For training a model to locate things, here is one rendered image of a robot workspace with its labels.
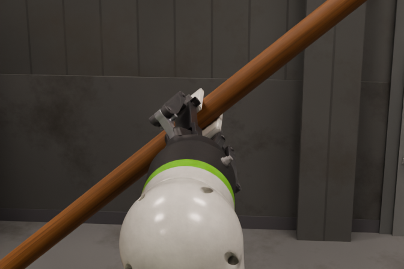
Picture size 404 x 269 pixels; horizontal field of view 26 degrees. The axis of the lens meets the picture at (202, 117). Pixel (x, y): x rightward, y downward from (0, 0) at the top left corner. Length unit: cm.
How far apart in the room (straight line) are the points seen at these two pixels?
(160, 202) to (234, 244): 7
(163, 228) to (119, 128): 420
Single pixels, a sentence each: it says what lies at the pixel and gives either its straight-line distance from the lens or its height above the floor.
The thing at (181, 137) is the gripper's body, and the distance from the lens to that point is 93.
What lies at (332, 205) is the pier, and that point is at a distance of 491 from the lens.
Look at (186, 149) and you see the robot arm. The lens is 87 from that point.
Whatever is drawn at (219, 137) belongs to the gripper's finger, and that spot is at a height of 194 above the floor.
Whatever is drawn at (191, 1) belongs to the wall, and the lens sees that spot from 468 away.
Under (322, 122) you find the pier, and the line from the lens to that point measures 472.
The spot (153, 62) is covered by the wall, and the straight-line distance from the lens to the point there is 479.
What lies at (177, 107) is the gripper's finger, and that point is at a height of 199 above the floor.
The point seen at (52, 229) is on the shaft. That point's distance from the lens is 118.
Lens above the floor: 232
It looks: 20 degrees down
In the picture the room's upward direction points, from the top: straight up
